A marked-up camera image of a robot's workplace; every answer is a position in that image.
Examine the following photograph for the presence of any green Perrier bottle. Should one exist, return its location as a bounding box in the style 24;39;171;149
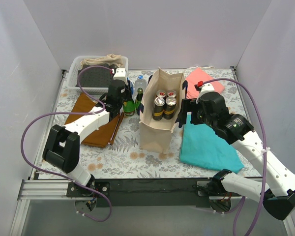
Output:
123;95;135;116
135;88;144;110

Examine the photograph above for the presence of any dark can dented lid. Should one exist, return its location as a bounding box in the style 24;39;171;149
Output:
152;96;165;120

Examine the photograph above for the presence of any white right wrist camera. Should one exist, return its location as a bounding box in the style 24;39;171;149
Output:
195;81;215;103

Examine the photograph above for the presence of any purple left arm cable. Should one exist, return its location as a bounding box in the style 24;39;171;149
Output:
20;65;115;222

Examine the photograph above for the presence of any dark grey dotted cloth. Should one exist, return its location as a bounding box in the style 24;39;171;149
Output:
80;63;116;88

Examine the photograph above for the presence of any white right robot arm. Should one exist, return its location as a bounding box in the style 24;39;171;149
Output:
177;92;295;220

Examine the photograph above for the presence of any Pocari Sweat bottle blue label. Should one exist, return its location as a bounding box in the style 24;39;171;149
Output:
127;77;134;95

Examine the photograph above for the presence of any pink folded cloth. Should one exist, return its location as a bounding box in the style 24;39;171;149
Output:
184;67;226;100

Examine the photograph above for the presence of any teal folded cloth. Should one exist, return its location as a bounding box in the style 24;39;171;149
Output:
179;114;244;174

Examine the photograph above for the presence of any beige crumpled cloth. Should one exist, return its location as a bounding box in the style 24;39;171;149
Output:
80;54;128;68

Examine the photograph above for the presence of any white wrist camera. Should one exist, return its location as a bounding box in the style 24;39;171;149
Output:
111;68;128;86
195;81;215;103

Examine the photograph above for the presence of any floral patterned table mat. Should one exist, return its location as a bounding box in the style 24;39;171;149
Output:
57;68;260;178

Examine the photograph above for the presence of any white plastic basket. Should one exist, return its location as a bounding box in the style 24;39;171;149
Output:
67;56;129;95

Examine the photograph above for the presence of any brown folded cloth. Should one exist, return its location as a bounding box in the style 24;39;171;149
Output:
64;93;124;148

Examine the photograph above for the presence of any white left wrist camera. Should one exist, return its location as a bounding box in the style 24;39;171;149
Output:
111;68;128;86

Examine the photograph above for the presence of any beige canvas tote bag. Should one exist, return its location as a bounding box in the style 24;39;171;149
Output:
139;68;188;154

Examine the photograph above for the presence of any dark can silver pull-tab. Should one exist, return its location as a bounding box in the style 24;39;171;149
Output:
163;96;177;120

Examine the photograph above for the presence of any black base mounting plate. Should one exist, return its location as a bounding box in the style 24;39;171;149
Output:
66;177;239;208

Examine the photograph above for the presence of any Pocari Sweat bottle cloudy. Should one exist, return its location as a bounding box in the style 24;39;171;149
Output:
133;75;147;99

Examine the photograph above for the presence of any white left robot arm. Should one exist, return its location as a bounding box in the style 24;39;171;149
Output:
43;80;131;197

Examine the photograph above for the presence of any red tab can right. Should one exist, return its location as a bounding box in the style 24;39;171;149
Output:
167;90;177;98

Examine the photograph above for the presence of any aluminium frame rail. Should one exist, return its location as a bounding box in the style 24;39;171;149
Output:
9;180;74;236

